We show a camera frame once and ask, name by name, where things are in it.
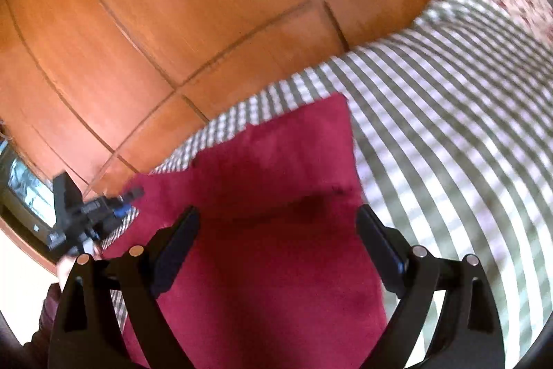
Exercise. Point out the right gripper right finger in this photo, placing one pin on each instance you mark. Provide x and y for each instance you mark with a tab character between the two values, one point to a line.
468	333

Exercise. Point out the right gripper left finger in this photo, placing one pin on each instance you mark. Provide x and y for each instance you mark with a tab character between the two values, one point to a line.
86	332

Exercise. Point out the dark red garment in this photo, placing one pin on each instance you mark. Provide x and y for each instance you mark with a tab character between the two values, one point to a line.
277	276

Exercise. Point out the orange wooden wardrobe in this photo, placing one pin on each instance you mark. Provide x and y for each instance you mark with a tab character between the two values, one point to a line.
104	89

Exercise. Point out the green white checkered bedsheet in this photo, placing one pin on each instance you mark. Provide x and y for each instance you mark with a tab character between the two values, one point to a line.
452	145

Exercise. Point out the floral pink pillow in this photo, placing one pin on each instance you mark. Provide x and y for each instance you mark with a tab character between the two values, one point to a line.
535	16

